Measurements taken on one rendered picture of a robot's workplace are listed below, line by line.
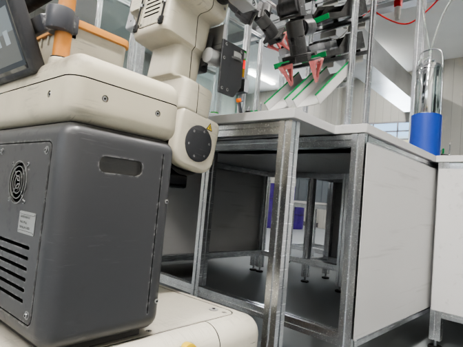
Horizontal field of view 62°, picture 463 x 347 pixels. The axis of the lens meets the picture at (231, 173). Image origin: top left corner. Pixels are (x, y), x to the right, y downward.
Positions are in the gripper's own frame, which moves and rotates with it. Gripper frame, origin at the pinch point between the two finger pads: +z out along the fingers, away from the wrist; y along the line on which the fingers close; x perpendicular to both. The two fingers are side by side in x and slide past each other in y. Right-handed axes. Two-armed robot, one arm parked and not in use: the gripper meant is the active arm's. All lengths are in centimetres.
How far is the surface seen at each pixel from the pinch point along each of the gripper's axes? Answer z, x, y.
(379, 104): 619, -551, 394
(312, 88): 15.1, 12.2, -10.8
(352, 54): 13.4, -2.1, -26.5
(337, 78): 14.4, 10.2, -23.4
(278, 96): 11.7, 16.5, 4.4
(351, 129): 7, 45, -46
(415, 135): 86, -14, -24
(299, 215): 576, -190, 469
